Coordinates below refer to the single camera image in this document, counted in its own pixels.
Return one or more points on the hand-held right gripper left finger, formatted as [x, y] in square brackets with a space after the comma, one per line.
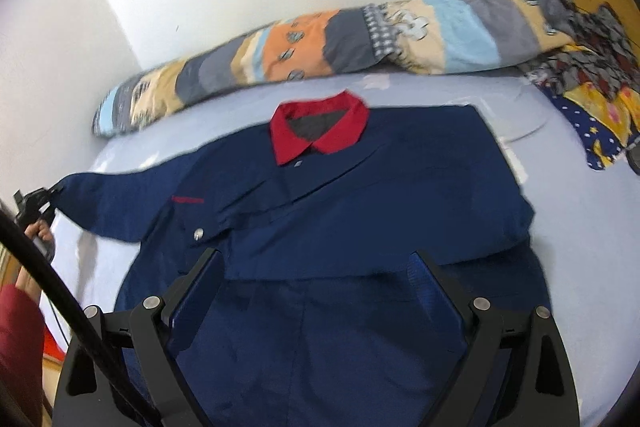
[196, 304]

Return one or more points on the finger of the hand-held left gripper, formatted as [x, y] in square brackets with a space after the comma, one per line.
[50, 196]

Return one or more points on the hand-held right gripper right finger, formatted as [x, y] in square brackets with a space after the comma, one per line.
[435, 302]

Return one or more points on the navy shirt with red collar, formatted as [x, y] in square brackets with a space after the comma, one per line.
[325, 217]

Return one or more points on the person's left forearm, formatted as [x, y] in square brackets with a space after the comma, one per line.
[17, 347]

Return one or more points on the person's left hand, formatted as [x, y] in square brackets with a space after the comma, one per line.
[41, 234]

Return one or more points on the grey red patterned cloth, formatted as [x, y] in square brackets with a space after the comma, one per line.
[595, 72]

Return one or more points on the patchwork quilt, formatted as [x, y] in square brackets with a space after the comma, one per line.
[310, 47]

